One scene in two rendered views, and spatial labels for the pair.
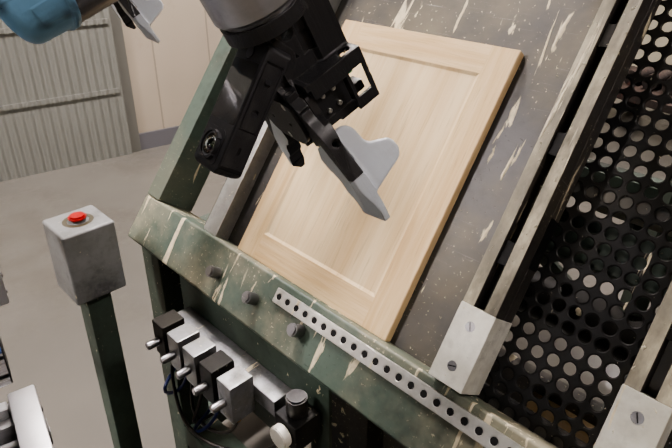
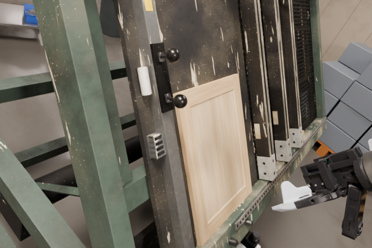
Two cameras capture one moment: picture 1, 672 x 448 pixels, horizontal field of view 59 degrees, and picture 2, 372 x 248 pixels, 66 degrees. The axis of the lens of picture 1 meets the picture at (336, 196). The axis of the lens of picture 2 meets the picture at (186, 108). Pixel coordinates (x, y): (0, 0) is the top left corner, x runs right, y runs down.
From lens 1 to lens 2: 177 cm
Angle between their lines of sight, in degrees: 91
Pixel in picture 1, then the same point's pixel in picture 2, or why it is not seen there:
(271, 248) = (213, 223)
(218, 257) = not seen: outside the picture
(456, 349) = (273, 168)
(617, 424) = (288, 148)
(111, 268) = not seen: outside the picture
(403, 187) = (234, 146)
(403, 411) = (268, 196)
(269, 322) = (237, 237)
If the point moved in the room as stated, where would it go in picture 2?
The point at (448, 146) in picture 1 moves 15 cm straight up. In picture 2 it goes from (238, 120) to (254, 93)
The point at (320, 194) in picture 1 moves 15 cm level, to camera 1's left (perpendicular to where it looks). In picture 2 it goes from (216, 181) to (223, 215)
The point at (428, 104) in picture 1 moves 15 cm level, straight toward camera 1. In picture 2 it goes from (227, 111) to (259, 122)
